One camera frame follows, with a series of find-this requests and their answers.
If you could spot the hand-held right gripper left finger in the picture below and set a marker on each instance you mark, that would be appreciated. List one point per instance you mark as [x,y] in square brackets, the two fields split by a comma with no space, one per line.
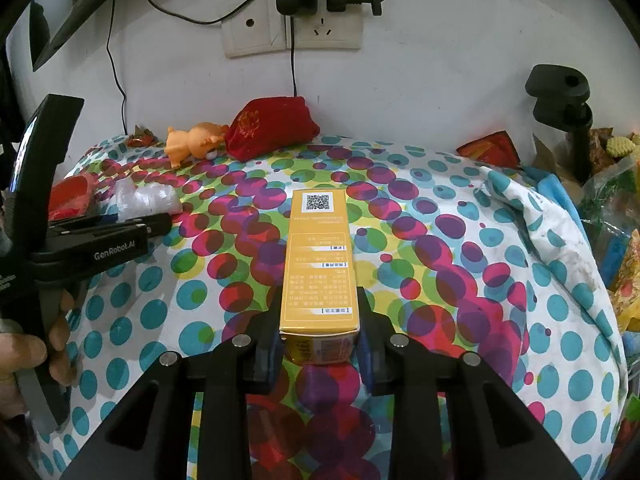
[267,360]

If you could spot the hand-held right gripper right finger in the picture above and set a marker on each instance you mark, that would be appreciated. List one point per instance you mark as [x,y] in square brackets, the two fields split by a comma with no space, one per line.
[364,360]

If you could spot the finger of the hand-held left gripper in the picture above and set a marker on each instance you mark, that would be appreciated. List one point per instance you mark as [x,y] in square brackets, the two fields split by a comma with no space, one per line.
[155,222]

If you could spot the round red tray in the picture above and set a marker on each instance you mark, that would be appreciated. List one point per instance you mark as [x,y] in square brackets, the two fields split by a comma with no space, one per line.
[70,195]

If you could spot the yellow medicine box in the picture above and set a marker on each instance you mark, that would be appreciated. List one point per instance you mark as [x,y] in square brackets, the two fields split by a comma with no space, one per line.
[320,270]

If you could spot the person's left hand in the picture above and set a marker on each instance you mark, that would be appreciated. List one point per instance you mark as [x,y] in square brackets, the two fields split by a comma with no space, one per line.
[20,355]

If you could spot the clear plastic bag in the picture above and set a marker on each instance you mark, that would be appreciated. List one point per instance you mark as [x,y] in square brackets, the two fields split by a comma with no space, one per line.
[147,200]

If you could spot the orange toy pig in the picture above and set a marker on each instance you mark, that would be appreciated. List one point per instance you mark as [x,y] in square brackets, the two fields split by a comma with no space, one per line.
[192,145]

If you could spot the red candy wrapper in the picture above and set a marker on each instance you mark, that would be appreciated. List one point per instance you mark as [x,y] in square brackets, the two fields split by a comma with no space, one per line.
[140,137]

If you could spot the polka dot cloth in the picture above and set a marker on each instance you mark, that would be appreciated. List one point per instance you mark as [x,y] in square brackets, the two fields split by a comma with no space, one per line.
[450,270]

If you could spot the red cloth pouch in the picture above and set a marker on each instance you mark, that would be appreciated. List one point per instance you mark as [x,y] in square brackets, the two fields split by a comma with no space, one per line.
[272,127]

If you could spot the red packet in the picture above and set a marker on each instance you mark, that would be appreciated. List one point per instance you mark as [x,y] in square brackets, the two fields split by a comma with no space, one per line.
[487,150]

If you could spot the plastic bag of snacks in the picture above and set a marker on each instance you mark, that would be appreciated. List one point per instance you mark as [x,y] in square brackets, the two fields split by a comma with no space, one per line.
[615,220]

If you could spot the black clamp stand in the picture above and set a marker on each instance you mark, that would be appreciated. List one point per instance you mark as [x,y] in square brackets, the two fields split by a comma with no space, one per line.
[557,95]

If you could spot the yellow plush toy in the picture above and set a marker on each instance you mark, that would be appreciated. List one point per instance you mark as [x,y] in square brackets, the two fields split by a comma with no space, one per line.
[622,146]

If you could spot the white wall socket plate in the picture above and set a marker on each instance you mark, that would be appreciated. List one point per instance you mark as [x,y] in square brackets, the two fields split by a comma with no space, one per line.
[250,35]

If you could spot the wall-mounted black television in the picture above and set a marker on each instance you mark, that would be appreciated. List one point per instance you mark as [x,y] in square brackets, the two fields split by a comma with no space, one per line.
[42,35]

